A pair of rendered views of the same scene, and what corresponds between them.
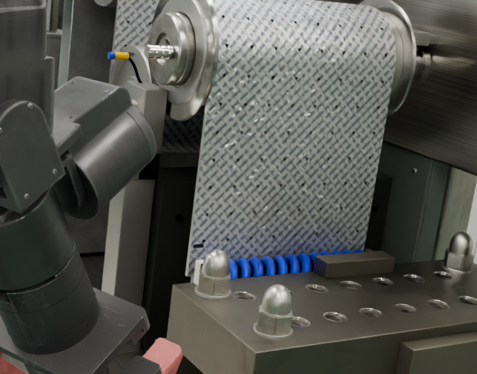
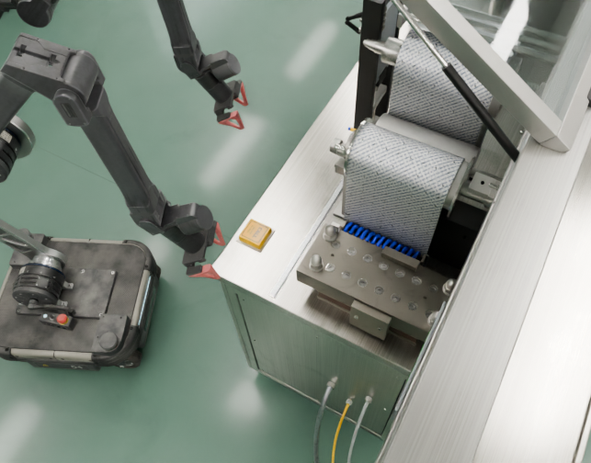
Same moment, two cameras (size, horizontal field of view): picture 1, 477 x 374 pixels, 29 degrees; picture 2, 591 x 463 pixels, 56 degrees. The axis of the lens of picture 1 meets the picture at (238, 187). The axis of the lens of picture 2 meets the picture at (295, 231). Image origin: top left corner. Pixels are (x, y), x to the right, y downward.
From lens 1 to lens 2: 119 cm
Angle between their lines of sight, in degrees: 64
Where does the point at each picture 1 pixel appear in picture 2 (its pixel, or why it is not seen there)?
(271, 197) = (378, 216)
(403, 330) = (356, 297)
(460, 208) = not seen: hidden behind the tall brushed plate
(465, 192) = not seen: hidden behind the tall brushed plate
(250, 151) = (367, 198)
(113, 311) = (200, 252)
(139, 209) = not seen: hidden behind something
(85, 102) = (182, 214)
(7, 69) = (141, 214)
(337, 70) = (409, 192)
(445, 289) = (416, 294)
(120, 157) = (190, 229)
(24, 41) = (143, 211)
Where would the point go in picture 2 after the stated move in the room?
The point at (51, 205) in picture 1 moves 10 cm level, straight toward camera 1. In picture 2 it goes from (169, 232) to (131, 258)
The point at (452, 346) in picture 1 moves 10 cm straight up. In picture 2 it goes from (369, 315) to (372, 297)
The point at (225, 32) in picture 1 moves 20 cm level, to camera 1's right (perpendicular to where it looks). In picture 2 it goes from (354, 158) to (403, 222)
